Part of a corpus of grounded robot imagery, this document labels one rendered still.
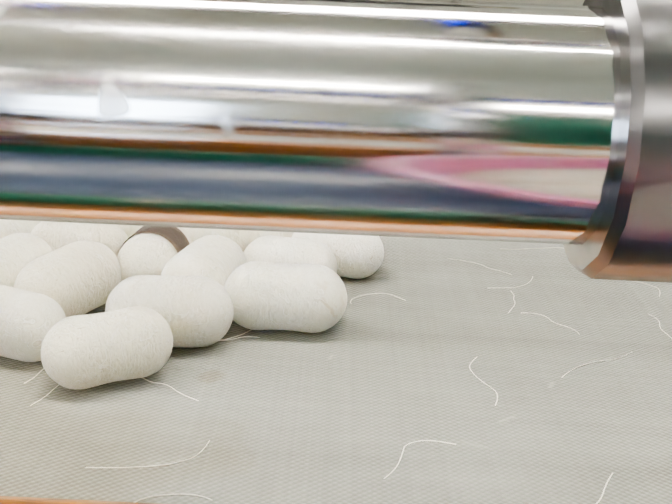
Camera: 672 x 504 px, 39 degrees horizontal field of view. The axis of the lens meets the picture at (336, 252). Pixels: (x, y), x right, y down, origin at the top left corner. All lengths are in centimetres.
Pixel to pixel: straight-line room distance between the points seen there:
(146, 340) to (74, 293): 4
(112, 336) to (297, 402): 5
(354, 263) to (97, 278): 8
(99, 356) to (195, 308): 3
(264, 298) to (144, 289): 3
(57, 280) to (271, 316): 6
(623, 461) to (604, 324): 8
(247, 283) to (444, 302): 7
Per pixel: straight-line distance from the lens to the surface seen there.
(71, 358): 24
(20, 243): 29
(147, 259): 29
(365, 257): 31
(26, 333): 25
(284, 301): 26
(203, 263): 28
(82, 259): 28
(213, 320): 26
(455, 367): 26
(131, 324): 24
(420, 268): 33
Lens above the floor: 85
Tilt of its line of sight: 19 degrees down
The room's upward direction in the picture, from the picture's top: 3 degrees clockwise
